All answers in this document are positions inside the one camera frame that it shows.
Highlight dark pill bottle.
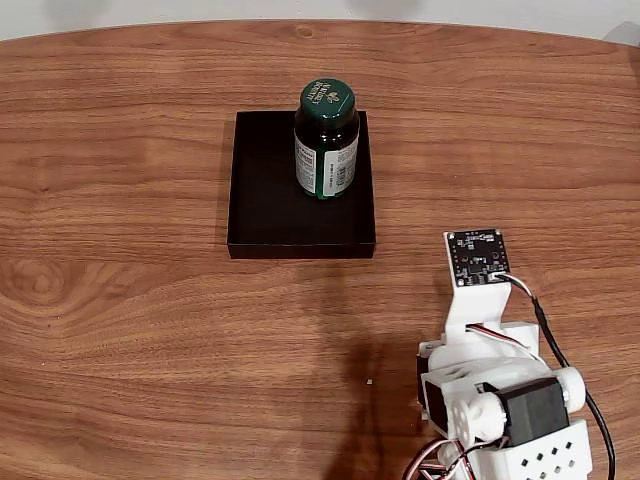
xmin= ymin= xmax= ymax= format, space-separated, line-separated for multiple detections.
xmin=293 ymin=77 xmax=362 ymax=202

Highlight black shallow open box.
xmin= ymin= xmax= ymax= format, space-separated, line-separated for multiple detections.
xmin=226 ymin=109 xmax=378 ymax=260

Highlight red white black servo wires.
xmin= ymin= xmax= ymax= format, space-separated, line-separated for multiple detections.
xmin=464 ymin=322 xmax=545 ymax=362
xmin=405 ymin=438 xmax=484 ymax=480

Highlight black camera cable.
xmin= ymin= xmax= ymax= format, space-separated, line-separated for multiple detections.
xmin=498 ymin=271 xmax=617 ymax=480

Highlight camera board on white mount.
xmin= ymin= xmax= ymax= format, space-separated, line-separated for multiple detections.
xmin=443 ymin=229 xmax=513 ymax=347

